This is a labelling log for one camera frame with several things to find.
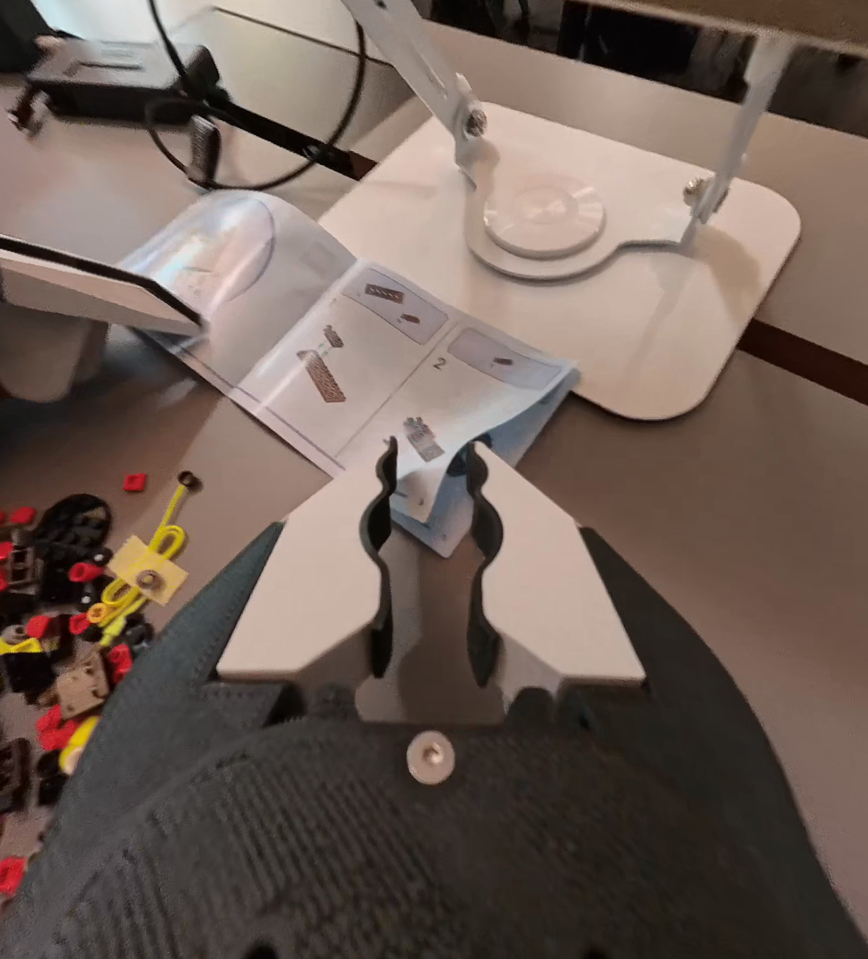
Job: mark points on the pile of lego pieces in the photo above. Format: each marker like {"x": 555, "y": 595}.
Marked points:
{"x": 22, "y": 599}

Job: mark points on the small red lego tile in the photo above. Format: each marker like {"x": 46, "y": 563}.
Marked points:
{"x": 133, "y": 482}

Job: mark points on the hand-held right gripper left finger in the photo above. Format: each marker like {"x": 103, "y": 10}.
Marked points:
{"x": 314, "y": 592}

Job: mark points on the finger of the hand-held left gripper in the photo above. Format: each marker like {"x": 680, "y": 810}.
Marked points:
{"x": 89, "y": 288}
{"x": 44, "y": 352}

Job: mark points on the lego instruction booklet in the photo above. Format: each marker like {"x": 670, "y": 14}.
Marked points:
{"x": 374, "y": 352}

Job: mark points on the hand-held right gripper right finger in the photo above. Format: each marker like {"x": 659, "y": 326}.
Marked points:
{"x": 554, "y": 599}

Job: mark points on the black power adapter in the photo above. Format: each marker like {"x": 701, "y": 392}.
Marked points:
{"x": 116, "y": 75}

